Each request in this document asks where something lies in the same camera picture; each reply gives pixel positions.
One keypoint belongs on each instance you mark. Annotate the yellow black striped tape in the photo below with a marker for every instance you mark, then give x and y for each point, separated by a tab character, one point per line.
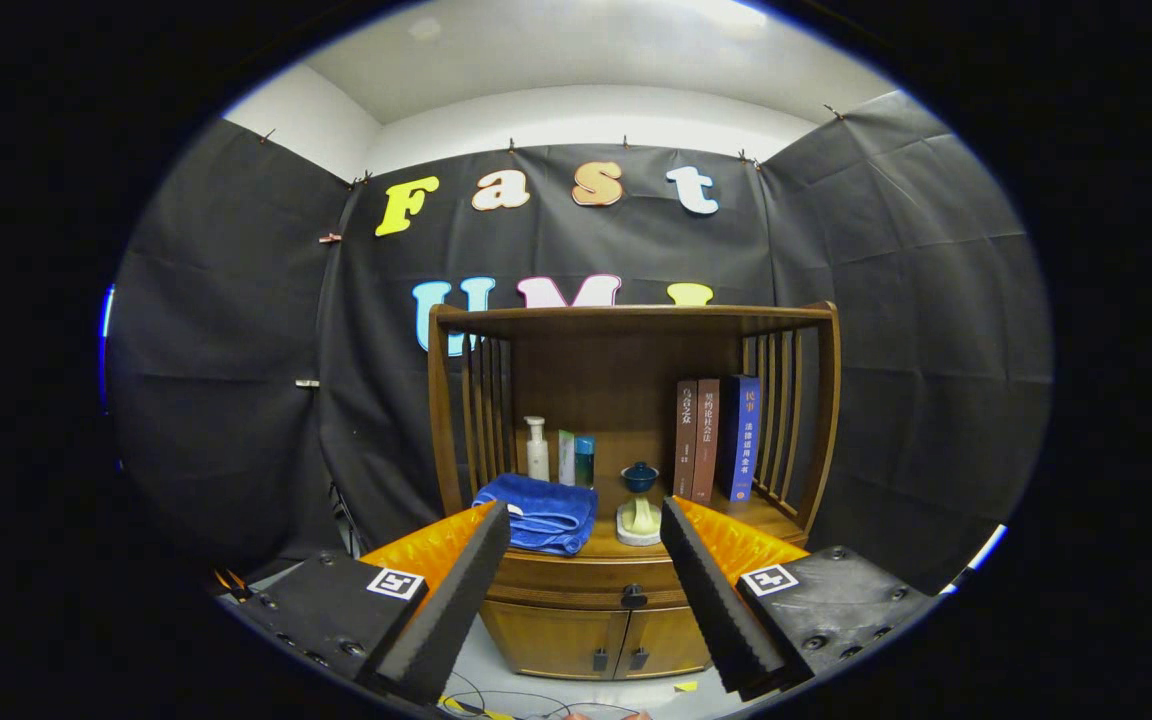
461	707

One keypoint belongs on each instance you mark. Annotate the dark brown book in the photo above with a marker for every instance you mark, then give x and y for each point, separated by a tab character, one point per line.
686	440

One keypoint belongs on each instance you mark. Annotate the green brush with white pad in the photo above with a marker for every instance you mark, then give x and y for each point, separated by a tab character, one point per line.
639	530

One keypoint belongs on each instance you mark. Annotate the white green tube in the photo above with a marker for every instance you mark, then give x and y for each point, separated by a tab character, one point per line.
566	460

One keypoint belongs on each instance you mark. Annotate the white pump bottle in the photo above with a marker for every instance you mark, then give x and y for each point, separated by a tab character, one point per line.
537	460

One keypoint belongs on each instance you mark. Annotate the wooden cabinet door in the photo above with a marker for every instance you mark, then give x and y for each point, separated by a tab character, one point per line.
556	640
666	640

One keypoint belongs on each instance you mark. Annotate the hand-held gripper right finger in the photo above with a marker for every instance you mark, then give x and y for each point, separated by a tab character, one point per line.
726	620

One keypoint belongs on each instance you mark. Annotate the teal bottle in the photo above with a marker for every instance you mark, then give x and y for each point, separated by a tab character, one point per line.
585	462

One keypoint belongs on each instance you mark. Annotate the wooden cabinet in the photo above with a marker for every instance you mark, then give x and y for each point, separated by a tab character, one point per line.
616	390

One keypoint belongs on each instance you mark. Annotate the wooden countertop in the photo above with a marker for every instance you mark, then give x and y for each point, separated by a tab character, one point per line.
761	512

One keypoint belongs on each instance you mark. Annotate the blue lidded teacup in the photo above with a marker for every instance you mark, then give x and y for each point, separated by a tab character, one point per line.
639	480

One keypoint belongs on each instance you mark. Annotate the blue folded towel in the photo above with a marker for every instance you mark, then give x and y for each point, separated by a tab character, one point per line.
546	505

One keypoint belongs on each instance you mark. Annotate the wooden drawer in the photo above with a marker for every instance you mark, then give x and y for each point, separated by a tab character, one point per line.
586	577

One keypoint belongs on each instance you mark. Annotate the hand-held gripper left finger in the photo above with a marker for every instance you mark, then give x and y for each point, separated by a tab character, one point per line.
446	620

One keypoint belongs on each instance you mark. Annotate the reddish brown book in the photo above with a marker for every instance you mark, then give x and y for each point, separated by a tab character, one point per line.
705	440

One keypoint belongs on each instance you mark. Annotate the blue book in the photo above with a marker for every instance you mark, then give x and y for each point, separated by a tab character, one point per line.
742	440

